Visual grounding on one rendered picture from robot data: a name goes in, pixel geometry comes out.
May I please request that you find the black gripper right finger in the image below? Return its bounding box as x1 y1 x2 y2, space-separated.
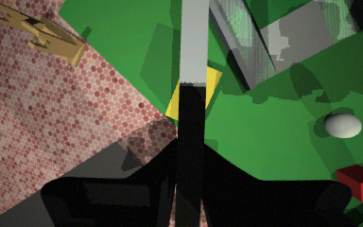
202 144 353 227

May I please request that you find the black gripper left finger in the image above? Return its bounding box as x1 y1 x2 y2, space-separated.
40 138 178 227

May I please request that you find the green mat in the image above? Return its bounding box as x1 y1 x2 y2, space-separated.
58 0 363 182

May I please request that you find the yellow rectangular block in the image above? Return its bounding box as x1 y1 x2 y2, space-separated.
165 66 223 120

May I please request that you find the white ball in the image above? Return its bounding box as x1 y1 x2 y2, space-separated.
324 113 361 138

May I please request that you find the red block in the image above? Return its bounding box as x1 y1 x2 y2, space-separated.
337 164 363 202

